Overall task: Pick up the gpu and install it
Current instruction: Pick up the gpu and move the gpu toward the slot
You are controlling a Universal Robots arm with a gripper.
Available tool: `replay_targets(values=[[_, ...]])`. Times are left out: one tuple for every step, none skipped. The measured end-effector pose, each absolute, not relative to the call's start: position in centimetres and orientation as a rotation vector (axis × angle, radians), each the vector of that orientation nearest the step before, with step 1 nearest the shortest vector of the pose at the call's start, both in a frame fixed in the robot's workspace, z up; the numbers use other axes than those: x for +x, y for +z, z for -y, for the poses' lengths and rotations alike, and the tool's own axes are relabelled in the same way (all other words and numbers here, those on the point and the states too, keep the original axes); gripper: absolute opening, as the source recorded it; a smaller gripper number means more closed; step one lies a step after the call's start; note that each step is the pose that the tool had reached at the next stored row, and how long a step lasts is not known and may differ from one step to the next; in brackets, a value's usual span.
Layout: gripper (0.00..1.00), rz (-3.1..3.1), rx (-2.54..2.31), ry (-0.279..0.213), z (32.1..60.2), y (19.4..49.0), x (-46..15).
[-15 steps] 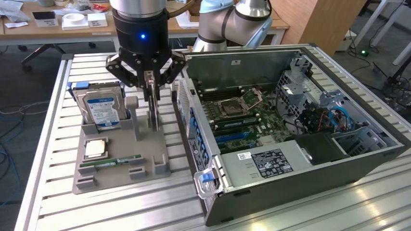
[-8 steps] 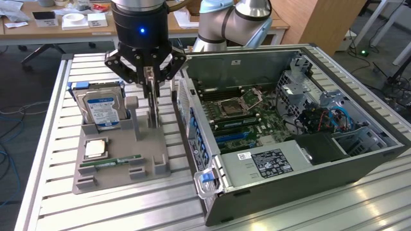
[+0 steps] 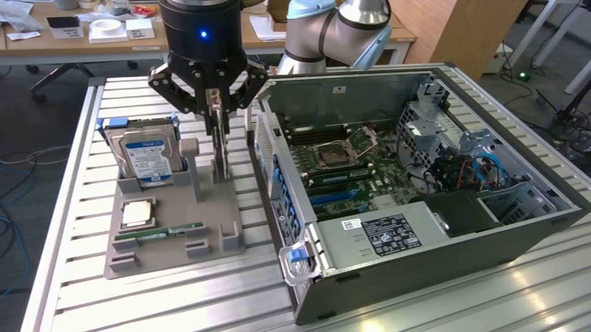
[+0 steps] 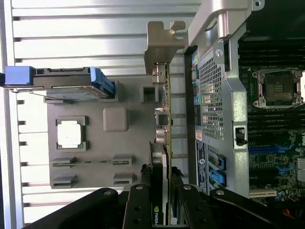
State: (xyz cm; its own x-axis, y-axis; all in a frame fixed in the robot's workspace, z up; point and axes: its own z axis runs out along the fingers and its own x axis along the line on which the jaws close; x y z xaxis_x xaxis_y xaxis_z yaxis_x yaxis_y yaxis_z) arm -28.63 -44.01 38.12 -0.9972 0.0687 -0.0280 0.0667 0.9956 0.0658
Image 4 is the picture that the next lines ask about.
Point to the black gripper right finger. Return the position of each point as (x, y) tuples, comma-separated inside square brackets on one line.
[(193, 210)]

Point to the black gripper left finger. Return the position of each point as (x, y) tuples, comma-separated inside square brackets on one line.
[(139, 207)]

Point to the green RAM stick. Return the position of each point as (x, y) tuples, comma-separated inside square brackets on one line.
[(95, 163)]

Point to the grey plastic parts rack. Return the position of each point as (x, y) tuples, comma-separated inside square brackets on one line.
[(100, 150)]

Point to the white expansion slot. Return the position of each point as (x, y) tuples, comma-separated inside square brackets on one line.
[(262, 193)]

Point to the blue expansion slot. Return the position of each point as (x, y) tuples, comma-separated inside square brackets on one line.
[(262, 150)]

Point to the silver CPU chip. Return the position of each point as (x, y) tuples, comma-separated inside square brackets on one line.
[(69, 134)]

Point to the green Dell motherboard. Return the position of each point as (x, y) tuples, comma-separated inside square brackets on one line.
[(271, 133)]

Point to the open grey PC case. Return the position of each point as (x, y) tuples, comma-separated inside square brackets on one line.
[(236, 107)]

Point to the silver chipset heatsink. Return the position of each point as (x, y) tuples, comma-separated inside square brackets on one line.
[(301, 167)]

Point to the CPU socket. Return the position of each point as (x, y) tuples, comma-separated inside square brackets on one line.
[(277, 88)]

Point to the hard disk in blue caddy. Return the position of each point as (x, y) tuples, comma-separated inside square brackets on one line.
[(59, 76)]

